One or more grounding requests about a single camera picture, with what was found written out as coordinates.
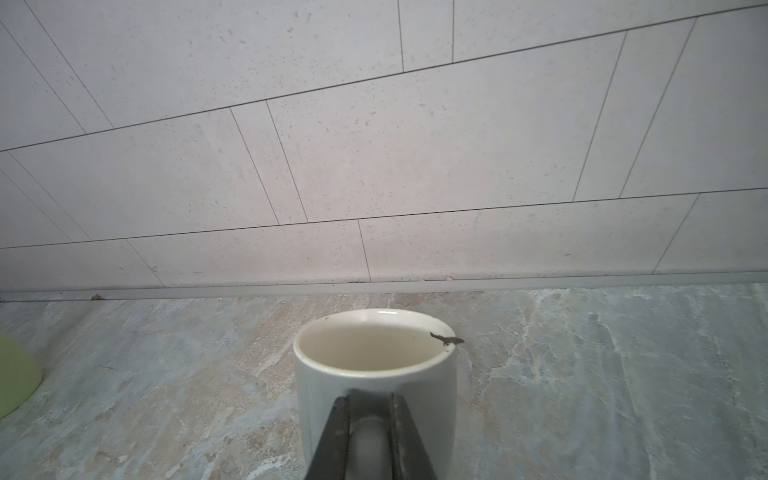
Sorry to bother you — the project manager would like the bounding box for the grey mug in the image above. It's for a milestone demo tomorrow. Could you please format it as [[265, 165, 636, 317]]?
[[293, 308, 459, 479]]

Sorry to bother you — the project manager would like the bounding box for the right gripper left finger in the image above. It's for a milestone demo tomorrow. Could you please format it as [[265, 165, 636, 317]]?
[[304, 396, 350, 480]]

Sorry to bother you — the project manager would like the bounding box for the light green mug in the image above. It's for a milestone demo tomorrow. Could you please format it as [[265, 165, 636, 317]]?
[[0, 333, 43, 417]]

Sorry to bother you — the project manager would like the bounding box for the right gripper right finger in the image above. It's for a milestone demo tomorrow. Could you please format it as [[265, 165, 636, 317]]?
[[388, 393, 437, 480]]

